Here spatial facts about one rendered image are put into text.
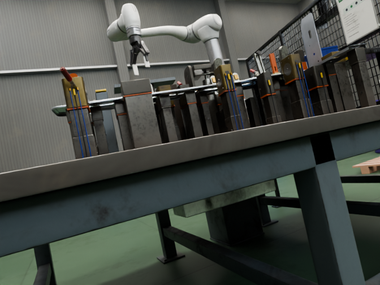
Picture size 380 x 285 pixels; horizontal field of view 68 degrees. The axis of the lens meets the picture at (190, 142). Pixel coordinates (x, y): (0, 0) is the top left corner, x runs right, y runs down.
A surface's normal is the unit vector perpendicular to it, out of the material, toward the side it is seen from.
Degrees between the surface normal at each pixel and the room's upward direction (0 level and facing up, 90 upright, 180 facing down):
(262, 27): 90
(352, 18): 90
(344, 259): 90
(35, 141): 90
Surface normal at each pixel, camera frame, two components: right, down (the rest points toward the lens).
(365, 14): -0.94, 0.18
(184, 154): 0.40, -0.13
